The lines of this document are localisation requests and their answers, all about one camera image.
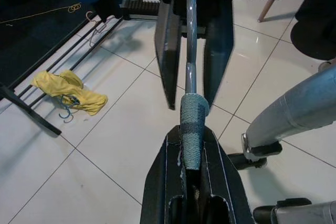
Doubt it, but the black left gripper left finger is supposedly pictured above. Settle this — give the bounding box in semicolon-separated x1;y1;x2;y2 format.
140;126;187;224

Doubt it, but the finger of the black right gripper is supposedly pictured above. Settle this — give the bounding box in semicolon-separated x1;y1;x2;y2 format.
154;3;182;111
203;3;235;106

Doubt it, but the black metal clothes rack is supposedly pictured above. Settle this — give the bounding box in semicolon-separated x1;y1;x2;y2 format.
0;16;124;137

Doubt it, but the yellow cloth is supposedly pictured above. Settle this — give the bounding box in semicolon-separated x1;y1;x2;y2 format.
31;69;108;116

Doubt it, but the black floor mat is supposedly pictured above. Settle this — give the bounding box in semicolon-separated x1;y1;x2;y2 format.
0;0;106;86

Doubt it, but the pink wire hanger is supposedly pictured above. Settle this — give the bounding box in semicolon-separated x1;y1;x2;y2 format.
86;10;116;49

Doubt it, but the blue plastic hanger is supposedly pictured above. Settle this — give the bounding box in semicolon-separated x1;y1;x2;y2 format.
59;94;81;124

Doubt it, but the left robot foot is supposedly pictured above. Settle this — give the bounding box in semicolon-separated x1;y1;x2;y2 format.
253;197;336;224

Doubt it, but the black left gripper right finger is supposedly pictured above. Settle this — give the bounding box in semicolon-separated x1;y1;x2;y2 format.
199;126;253;224

